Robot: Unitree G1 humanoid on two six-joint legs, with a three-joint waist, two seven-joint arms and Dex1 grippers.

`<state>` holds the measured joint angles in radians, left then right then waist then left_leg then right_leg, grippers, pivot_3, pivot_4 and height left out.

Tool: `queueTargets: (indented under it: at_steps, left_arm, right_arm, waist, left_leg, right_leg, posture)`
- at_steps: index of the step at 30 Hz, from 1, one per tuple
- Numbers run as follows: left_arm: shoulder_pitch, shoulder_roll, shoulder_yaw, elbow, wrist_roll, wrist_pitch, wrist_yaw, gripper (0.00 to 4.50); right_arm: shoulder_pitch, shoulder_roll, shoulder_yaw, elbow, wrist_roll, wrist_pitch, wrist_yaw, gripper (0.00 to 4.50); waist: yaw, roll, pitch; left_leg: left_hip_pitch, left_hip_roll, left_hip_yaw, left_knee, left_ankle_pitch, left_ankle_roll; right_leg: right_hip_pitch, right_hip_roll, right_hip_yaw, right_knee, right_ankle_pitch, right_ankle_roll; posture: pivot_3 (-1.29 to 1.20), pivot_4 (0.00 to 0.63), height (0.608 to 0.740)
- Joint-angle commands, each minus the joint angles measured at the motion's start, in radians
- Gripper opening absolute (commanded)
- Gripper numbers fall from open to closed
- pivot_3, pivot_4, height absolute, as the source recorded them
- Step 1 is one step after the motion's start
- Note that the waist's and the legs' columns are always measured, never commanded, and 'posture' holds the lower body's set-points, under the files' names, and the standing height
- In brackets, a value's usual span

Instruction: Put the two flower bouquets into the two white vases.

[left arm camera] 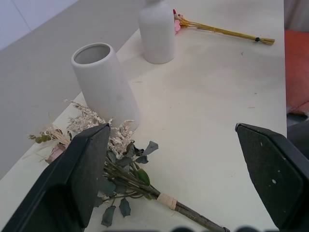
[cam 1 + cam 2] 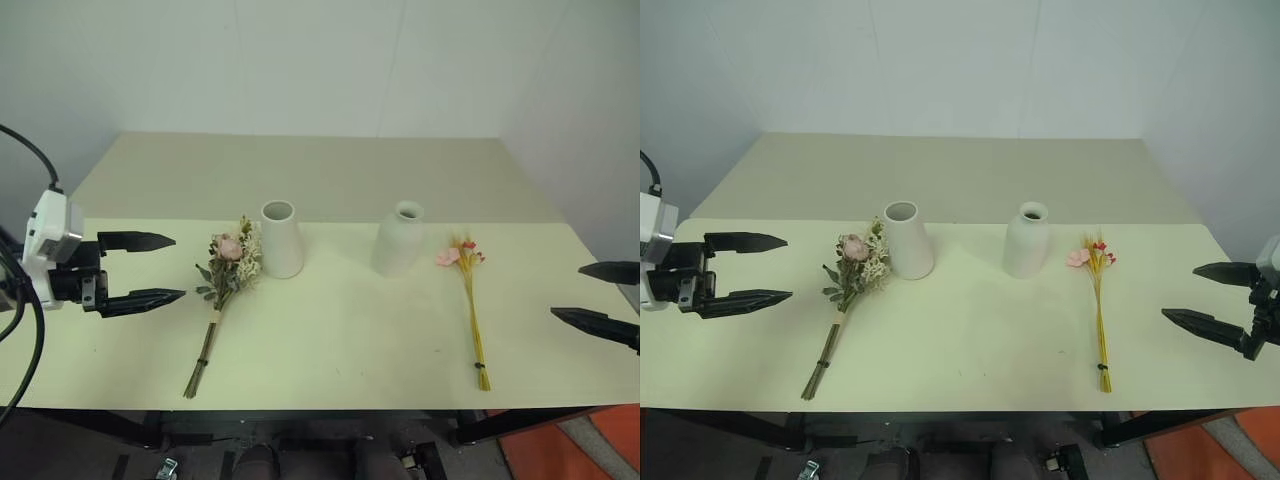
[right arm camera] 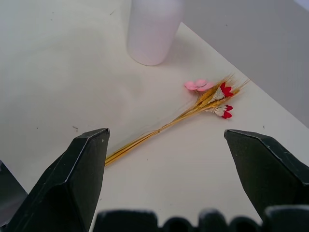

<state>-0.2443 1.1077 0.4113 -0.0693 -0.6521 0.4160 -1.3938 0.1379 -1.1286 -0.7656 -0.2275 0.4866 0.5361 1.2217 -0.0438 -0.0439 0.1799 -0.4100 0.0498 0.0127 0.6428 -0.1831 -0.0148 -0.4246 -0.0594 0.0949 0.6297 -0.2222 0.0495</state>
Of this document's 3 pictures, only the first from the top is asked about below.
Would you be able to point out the white narrow-neck ceramic vase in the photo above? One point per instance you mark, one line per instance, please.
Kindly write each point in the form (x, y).
(157, 33)

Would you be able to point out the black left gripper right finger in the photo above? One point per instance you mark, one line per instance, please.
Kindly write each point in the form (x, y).
(272, 176)

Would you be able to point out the yellow-stemmed pink flower bunch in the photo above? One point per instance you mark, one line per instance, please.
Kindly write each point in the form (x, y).
(217, 29)

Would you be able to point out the dried green leaf bouquet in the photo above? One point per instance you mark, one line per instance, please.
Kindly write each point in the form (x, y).
(125, 164)

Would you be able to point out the white wide-mouth ceramic vase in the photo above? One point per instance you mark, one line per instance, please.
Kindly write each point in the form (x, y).
(106, 82)

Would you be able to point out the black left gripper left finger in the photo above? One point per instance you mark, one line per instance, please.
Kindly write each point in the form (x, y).
(70, 178)

